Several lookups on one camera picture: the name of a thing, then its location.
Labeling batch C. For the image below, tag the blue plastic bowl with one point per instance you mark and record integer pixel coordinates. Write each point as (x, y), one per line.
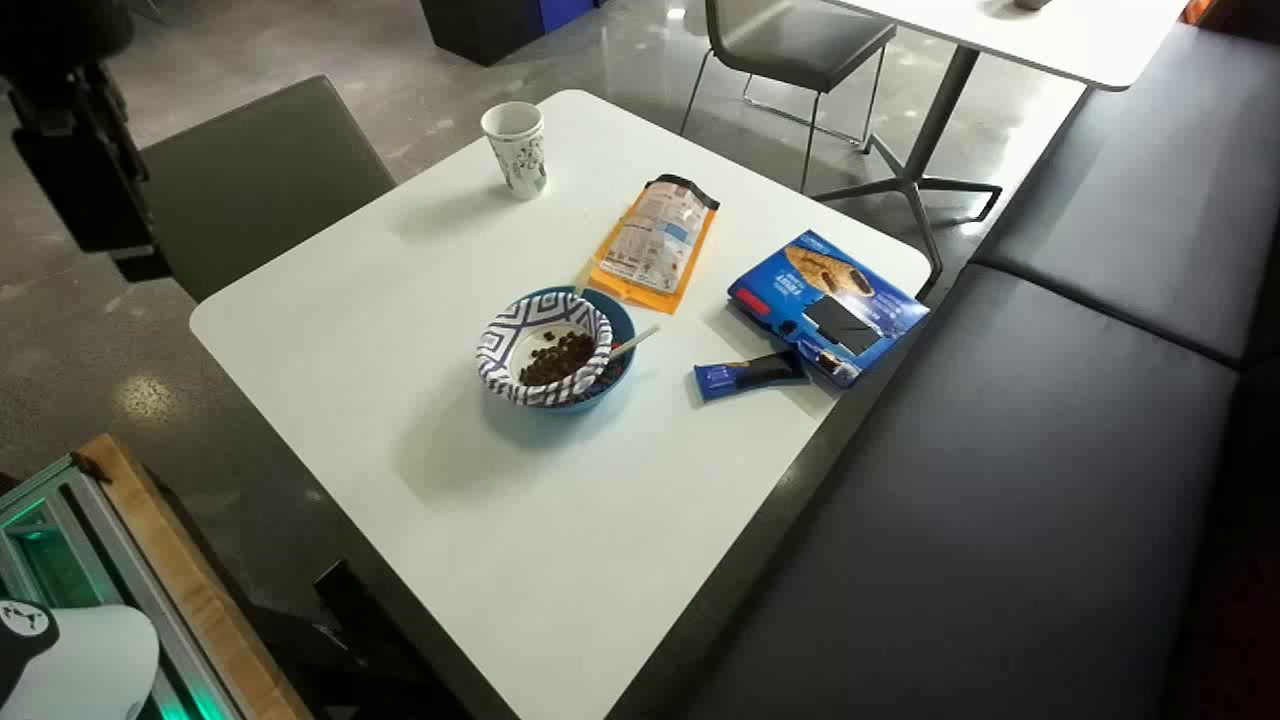
(604, 351)

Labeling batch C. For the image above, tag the blue cookie box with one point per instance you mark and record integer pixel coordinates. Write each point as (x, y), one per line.
(824, 305)

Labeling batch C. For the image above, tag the white patterned paper cup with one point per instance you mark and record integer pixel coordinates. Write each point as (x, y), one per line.
(513, 135)

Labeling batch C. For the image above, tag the dark grey chair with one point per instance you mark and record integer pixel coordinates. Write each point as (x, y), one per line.
(255, 180)

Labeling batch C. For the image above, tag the orange snack packet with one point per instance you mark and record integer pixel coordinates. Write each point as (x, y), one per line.
(653, 248)

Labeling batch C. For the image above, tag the wooden plank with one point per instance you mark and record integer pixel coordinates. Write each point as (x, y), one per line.
(207, 611)

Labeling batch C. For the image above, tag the black bench seat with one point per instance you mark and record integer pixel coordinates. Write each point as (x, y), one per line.
(1016, 525)

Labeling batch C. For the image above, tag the small blue snack wrapper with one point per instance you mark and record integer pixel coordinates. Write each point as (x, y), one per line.
(714, 382)

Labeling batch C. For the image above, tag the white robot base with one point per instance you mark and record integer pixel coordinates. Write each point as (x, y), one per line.
(74, 663)

